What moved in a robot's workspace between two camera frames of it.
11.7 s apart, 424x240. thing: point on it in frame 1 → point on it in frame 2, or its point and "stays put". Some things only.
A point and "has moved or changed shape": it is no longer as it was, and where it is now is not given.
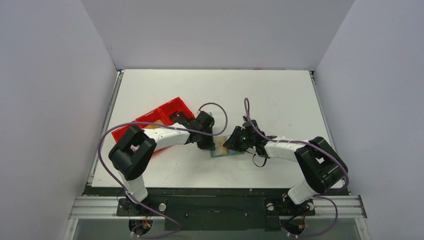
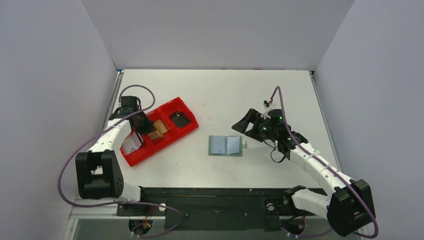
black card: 178,117 stays put
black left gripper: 209,145 → 149,127
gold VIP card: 219,141 has moved or changed shape
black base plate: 215,210 stays put
